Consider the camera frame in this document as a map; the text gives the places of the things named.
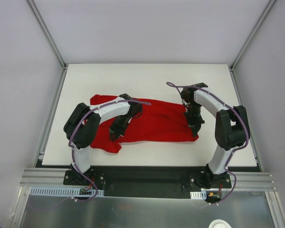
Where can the left white cable duct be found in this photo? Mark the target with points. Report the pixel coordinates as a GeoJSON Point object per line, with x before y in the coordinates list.
{"type": "Point", "coordinates": [65, 191]}

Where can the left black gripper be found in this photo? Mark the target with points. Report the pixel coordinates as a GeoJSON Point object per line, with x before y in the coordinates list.
{"type": "Point", "coordinates": [116, 129]}

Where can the white cable duct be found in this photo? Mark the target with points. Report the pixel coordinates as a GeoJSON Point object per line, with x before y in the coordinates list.
{"type": "Point", "coordinates": [197, 195]}
{"type": "Point", "coordinates": [65, 191]}

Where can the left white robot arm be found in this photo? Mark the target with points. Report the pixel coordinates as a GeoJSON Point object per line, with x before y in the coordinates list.
{"type": "Point", "coordinates": [82, 126]}

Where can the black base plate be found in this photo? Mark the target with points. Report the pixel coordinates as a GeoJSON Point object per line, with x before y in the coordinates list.
{"type": "Point", "coordinates": [174, 182]}

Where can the aluminium frame post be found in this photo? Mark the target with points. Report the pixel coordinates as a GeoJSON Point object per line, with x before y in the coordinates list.
{"type": "Point", "coordinates": [42, 24]}
{"type": "Point", "coordinates": [255, 29]}

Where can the right white cable duct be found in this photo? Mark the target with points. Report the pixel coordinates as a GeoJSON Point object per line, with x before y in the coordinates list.
{"type": "Point", "coordinates": [197, 195]}

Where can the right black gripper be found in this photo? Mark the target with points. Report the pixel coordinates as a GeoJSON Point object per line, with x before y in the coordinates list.
{"type": "Point", "coordinates": [194, 121]}

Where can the aluminium front rail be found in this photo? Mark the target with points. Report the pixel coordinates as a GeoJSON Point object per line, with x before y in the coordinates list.
{"type": "Point", "coordinates": [250, 181]}

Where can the right aluminium frame post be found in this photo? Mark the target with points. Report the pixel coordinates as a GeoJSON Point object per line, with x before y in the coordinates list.
{"type": "Point", "coordinates": [255, 29]}

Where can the left aluminium frame post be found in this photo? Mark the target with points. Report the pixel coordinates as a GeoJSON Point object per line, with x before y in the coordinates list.
{"type": "Point", "coordinates": [42, 24]}

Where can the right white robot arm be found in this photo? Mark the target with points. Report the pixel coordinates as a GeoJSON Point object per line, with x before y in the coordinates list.
{"type": "Point", "coordinates": [232, 131]}

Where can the white round object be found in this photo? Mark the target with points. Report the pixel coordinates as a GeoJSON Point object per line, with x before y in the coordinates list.
{"type": "Point", "coordinates": [219, 223]}

